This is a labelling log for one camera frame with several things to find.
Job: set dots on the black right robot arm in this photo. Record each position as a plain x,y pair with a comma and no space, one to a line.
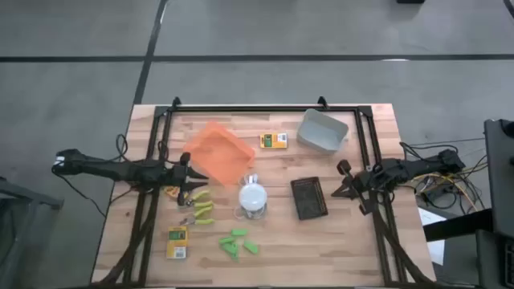
421,164

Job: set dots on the white paper sheet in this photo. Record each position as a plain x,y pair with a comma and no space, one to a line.
431,218

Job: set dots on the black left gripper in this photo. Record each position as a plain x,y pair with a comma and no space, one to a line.
180,176

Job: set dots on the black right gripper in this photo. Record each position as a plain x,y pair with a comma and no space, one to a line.
363,182

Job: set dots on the orange plastic bin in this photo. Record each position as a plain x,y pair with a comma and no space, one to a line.
219,154

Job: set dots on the black metal rig frame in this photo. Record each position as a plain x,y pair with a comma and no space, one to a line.
261,108

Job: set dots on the grey metal cart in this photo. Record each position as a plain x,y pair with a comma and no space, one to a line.
32,196

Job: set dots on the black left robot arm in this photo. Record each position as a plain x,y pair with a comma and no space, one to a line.
104,168

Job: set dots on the grey plastic bin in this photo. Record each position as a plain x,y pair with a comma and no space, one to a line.
321,132

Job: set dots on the black power strip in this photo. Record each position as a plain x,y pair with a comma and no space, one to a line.
439,193

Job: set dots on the black workstation desk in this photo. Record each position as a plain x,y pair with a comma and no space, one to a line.
500,180

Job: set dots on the black floor object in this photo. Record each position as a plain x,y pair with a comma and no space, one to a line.
409,1

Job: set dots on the yellow green crayon box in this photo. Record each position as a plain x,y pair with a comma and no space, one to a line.
273,141
177,242
172,192

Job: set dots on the black mesh basket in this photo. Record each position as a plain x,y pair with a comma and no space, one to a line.
308,198

